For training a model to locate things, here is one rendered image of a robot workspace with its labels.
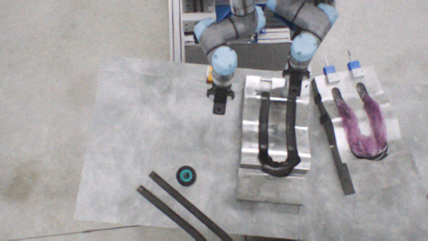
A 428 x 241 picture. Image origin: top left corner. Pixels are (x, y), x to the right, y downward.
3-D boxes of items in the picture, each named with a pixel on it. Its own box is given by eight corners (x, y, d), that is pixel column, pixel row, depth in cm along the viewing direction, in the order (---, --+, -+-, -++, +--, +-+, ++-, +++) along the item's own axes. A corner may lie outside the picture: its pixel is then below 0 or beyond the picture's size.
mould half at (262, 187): (243, 83, 165) (247, 71, 152) (303, 88, 165) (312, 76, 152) (235, 199, 152) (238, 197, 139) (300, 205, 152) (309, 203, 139)
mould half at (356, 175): (310, 82, 166) (318, 71, 156) (368, 70, 168) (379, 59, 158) (344, 195, 154) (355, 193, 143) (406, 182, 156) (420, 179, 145)
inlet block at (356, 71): (340, 54, 167) (345, 48, 162) (352, 52, 167) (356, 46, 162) (349, 82, 164) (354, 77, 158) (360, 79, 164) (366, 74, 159)
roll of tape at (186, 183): (192, 163, 155) (192, 162, 152) (199, 182, 154) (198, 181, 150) (173, 171, 154) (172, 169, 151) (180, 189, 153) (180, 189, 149)
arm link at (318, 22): (311, -8, 119) (292, 22, 119) (343, 11, 118) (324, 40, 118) (307, 3, 127) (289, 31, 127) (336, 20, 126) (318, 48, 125)
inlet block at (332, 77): (317, 59, 166) (320, 53, 161) (328, 57, 166) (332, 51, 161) (325, 86, 163) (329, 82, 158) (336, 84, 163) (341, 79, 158)
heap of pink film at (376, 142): (330, 100, 158) (336, 94, 150) (371, 92, 159) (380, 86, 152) (349, 161, 152) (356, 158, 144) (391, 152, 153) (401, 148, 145)
